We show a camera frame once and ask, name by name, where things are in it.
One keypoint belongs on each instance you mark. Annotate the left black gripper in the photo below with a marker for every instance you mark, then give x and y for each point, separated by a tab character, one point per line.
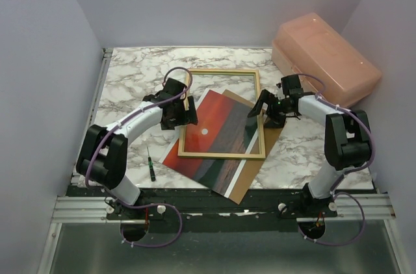
187	117

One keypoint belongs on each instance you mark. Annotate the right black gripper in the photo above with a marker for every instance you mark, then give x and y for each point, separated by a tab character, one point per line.
263	98

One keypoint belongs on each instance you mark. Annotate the sunset photo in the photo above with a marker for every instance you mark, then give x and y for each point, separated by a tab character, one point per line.
223	127

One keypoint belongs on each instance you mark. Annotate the clear acrylic sheet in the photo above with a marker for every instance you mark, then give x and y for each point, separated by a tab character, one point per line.
224	115

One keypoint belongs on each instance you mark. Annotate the green wooden picture frame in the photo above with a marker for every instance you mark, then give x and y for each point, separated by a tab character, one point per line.
224	115

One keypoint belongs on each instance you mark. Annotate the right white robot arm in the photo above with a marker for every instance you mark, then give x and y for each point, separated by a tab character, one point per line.
348	143

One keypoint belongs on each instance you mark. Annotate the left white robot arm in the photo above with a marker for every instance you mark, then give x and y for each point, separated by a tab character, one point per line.
103	156

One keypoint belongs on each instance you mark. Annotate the small green screwdriver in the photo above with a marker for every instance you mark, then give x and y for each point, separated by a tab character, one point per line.
151	169

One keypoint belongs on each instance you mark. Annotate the pink plastic storage box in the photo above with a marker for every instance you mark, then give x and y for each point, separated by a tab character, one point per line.
309	45

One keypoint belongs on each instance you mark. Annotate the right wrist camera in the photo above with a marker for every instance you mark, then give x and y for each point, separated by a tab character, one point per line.
290	85

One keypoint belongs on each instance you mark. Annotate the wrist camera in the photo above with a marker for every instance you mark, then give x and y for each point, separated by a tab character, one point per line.
173	88
290	85

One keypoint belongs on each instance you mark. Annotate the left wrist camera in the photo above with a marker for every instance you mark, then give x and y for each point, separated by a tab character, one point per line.
173	88

